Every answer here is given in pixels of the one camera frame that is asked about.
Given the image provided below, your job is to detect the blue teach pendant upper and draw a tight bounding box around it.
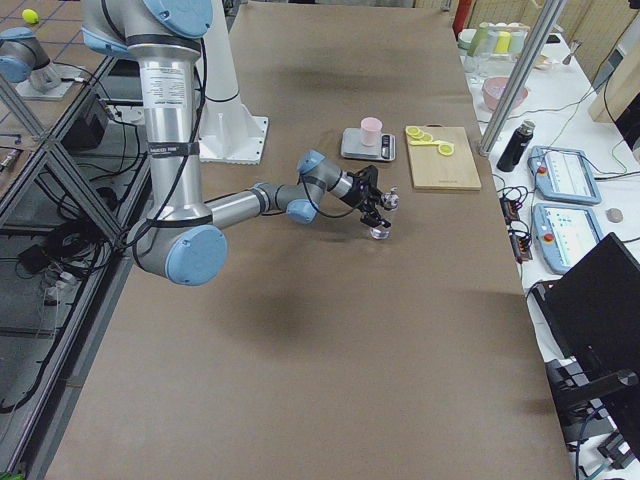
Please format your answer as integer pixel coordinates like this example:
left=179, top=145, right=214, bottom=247
left=527, top=146, right=602, bottom=206

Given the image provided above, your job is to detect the black water bottle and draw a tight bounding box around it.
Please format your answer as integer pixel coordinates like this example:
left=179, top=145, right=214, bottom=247
left=496, top=119, right=535, bottom=172

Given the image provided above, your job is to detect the yellow plastic knife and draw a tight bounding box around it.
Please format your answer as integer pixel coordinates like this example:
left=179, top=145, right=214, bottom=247
left=409, top=140, right=443, bottom=146

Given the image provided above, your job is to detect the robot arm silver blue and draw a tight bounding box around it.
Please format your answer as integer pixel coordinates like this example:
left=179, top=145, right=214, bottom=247
left=1, top=27, right=70, bottom=100
left=82, top=1, right=397, bottom=286

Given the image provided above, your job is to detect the blue teach pendant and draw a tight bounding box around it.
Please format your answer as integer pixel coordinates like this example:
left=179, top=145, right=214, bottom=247
left=532, top=202, right=604, bottom=275
left=527, top=146, right=602, bottom=206

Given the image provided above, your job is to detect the lemon slice bottom pair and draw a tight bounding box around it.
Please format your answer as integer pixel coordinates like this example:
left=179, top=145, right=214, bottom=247
left=437, top=143, right=455, bottom=156

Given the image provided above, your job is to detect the bamboo cutting board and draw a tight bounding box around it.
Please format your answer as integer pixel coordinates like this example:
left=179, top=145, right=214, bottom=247
left=405, top=126, right=481, bottom=191

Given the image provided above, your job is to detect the black monitor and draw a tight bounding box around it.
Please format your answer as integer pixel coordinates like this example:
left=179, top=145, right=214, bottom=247
left=534, top=233, right=639, bottom=455

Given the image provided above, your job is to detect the glass sauce bottle metal spout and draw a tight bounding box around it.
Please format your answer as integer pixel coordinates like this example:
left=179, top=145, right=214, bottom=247
left=369, top=186, right=400, bottom=240

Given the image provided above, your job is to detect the pink bowl with ice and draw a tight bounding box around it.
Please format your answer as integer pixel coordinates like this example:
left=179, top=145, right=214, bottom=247
left=482, top=76, right=529, bottom=111

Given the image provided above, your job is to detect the blue teach pendant lower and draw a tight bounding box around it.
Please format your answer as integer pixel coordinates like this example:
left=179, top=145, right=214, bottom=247
left=532, top=202, right=604, bottom=275

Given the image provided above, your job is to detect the yellow plastic cup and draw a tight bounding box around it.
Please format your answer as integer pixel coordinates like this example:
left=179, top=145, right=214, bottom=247
left=494, top=31, right=511, bottom=54

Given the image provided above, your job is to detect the aluminium frame post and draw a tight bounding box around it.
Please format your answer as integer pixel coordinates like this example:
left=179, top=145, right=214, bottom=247
left=478, top=0, right=567, bottom=157

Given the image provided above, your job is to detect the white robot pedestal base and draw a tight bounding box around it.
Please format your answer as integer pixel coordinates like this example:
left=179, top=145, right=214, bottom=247
left=197, top=1, right=269, bottom=165

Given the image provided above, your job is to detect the green plastic cup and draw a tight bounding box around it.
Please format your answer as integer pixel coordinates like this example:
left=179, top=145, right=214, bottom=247
left=467, top=22, right=490, bottom=57

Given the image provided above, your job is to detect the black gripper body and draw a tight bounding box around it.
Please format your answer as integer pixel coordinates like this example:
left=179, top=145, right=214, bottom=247
left=342, top=167, right=381, bottom=213

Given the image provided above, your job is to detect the pink plastic cup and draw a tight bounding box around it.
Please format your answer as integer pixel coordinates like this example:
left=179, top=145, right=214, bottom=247
left=360, top=117, right=383, bottom=147

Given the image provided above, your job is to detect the digital kitchen scale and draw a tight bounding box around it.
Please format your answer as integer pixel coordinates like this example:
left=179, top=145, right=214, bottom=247
left=340, top=128, right=396, bottom=162

